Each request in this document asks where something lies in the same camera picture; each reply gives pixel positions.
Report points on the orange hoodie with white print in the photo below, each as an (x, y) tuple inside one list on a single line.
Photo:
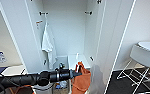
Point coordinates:
[(82, 80)]

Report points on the white hanger with orange hoodie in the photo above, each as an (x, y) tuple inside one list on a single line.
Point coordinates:
[(77, 61)]

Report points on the white wardrobe door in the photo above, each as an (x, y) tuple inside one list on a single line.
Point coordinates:
[(14, 33), (117, 33)]

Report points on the blue and white bottle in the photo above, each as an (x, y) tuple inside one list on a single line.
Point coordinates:
[(62, 86)]

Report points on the small black low hook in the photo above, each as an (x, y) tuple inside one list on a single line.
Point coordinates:
[(91, 58), (45, 61)]

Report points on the white shirt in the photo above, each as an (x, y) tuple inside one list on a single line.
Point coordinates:
[(48, 43)]

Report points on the white wardrobe cabinet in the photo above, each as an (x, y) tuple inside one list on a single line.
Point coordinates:
[(67, 30)]

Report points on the white hanger with white shirt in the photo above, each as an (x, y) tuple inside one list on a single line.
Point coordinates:
[(45, 21)]

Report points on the orange and white label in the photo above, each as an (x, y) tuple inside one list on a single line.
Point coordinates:
[(39, 23)]

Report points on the black wardrobe hook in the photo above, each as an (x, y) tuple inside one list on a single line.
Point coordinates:
[(43, 13), (88, 13)]

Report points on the white bar chair yellow seat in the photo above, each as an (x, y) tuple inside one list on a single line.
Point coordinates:
[(142, 55)]

